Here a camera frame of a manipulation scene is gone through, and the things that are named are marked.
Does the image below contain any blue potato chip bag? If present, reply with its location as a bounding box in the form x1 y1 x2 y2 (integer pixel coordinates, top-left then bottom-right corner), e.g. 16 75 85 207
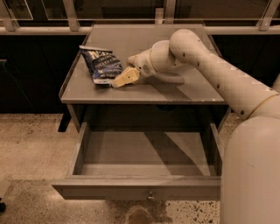
80 45 123 85

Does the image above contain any metal drawer knob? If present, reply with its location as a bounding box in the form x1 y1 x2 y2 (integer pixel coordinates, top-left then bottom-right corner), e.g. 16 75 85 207
146 191 155 201

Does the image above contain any metal glass railing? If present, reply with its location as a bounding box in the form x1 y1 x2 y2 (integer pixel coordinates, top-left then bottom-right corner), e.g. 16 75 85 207
0 0 280 35

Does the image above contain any open grey top drawer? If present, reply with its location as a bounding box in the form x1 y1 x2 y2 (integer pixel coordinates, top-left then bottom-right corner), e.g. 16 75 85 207
52 123 223 200

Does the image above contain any white ceramic bowl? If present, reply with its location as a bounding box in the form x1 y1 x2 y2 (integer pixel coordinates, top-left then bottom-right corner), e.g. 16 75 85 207
149 40 184 84

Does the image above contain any grey wooden cabinet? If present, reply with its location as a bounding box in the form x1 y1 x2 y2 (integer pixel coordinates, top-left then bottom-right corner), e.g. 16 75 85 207
59 24 230 131

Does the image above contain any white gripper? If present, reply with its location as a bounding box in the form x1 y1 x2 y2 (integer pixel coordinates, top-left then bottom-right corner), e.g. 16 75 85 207
111 49 155 88

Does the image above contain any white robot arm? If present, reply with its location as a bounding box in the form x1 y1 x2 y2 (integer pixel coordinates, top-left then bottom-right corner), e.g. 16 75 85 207
113 29 280 224

